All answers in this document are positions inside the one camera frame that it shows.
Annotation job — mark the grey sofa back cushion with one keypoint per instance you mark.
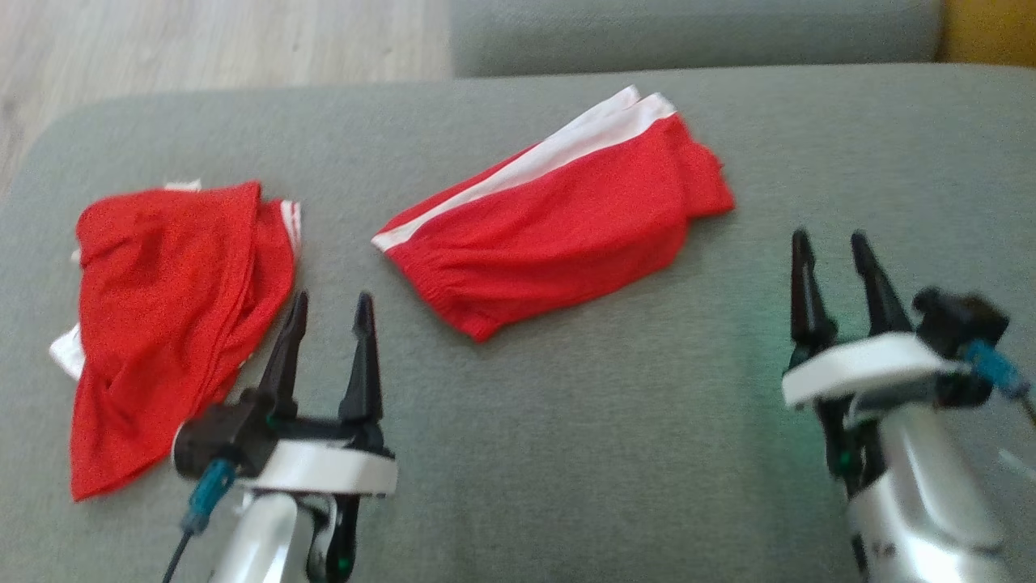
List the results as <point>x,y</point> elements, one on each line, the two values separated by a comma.
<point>688,36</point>

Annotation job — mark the red jersey with white sleeves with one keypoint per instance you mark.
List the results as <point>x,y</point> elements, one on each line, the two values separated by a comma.
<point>170,308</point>

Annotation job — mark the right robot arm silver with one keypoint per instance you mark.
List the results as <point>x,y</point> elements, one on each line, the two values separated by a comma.
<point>931,494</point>

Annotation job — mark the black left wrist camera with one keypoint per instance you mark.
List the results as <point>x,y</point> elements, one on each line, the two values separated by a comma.
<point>218,433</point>

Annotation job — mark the red shorts with white stripe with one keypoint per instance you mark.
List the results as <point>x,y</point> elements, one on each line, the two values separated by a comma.
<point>558,227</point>

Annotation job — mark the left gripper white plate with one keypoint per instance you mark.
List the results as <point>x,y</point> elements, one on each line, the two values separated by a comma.
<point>332,470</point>

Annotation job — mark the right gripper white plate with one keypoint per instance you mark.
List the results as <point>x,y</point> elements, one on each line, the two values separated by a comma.
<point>866,368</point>

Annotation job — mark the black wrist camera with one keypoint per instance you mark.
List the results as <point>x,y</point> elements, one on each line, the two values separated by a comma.
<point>959,320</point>
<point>218,433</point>

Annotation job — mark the grey sofa seat cushion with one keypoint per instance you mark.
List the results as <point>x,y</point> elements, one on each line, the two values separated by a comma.
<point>566,445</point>

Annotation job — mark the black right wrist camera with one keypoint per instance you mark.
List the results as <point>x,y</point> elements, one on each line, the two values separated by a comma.
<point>959,320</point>

